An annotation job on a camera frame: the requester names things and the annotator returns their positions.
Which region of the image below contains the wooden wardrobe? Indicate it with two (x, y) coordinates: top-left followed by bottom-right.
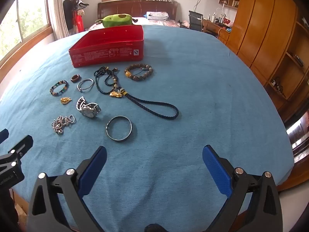
(226, 0), (300, 87)

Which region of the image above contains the thin silver bangle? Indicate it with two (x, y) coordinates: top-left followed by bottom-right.
(77, 78), (94, 93)

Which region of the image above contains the wide silver bangle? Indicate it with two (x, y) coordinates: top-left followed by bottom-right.
(106, 116), (133, 141)

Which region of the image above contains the green avocado plush toy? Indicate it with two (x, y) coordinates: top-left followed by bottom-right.
(95, 14), (138, 28)

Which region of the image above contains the wooden desk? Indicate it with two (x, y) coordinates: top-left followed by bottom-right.
(202, 19), (232, 45)

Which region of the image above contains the silver wristwatch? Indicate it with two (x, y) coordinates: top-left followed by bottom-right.
(76, 96), (102, 118)

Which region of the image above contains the black bead necklace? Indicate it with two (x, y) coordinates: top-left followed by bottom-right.
(94, 66), (120, 95)

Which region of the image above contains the colourful bead bracelet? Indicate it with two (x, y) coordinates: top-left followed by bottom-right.
(50, 80), (69, 96)

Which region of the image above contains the red garment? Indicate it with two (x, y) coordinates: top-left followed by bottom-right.
(74, 12), (85, 32)

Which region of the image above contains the wooden framed side window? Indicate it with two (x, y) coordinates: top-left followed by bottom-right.
(0, 0), (52, 63)

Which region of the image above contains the black office chair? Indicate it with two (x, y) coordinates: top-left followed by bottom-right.
(188, 11), (204, 32)

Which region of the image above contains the red rectangular box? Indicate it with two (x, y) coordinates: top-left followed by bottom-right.
(68, 25), (144, 68)

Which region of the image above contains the silver chain necklace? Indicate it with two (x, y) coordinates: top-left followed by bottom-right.
(51, 115), (76, 134)

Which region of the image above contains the wooden bed headboard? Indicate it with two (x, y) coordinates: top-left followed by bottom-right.
(97, 0), (178, 21)

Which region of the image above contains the folded patterned blanket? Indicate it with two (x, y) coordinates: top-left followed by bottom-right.
(145, 11), (169, 21)

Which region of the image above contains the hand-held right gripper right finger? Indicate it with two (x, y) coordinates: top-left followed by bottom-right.
(202, 145), (283, 232)

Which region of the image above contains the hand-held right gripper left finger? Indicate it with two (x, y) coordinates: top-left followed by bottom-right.
(27, 146), (107, 232)

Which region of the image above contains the black coat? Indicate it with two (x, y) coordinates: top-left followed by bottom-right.
(63, 0), (75, 29)

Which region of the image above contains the open wooden shelf unit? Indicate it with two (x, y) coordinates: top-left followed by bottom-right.
(263, 17), (309, 124)

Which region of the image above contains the braided cord with gold charm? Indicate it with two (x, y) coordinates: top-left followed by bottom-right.
(109, 84), (179, 120)

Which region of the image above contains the brown bead bracelet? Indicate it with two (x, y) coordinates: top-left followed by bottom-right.
(124, 64), (154, 82)

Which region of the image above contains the blue tablecloth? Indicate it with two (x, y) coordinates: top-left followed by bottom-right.
(0, 25), (295, 232)

